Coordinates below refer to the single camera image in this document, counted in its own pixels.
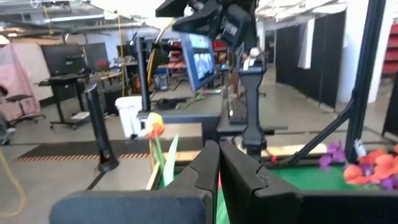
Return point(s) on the black curtain partition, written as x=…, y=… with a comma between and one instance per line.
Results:
x=311, y=62

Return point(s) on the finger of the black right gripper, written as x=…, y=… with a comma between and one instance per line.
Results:
x=172, y=7
x=202, y=23

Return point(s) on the red shelving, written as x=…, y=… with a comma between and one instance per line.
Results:
x=391, y=49

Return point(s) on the red background flowers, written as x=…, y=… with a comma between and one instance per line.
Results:
x=102, y=65

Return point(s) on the grey desk with keyboard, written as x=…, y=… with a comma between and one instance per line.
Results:
x=280, y=128

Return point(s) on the black background screen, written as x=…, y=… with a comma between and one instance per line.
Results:
x=62, y=59

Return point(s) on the black keyboard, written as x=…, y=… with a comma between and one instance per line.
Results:
x=237, y=112

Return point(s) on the black cylindrical floor post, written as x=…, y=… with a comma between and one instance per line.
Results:
x=98, y=124

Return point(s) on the black monitor pole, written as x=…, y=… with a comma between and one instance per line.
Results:
x=143, y=77

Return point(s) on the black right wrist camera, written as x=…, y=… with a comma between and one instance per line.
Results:
x=234, y=28

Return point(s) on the black standing desk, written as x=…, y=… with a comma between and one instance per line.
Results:
x=66, y=77

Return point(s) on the yellow and red tulip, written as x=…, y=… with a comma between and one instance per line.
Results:
x=154, y=124

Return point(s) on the white trash bin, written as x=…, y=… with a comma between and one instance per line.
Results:
x=129, y=115

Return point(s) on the black hazard striped floor mat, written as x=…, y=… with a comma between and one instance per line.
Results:
x=62, y=146

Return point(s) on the blue storage crate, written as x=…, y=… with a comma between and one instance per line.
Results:
x=161, y=77

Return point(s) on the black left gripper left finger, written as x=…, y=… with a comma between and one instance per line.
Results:
x=140, y=208

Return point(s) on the black stool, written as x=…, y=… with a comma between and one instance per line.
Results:
x=20, y=98

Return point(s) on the pink cloth sheet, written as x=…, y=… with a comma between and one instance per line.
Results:
x=18, y=71

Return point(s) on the white hanging cloth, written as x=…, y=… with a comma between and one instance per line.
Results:
x=306, y=46

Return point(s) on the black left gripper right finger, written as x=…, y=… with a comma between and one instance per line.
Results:
x=280, y=208

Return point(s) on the monitor with blue screen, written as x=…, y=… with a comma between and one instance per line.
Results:
x=199, y=62

